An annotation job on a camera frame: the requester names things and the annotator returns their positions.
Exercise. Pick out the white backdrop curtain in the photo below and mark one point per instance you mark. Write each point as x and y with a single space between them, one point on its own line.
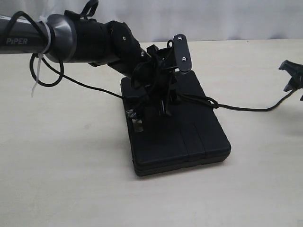
206 20

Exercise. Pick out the black plastic case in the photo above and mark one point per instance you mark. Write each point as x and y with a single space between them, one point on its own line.
191 136

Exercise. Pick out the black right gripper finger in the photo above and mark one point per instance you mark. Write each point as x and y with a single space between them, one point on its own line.
293 84
294 69

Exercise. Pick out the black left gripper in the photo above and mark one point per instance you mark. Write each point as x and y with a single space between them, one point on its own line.
153 71

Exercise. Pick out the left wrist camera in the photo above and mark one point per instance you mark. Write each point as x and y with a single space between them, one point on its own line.
181 53

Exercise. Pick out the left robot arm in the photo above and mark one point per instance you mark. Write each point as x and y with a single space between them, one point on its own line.
72 38

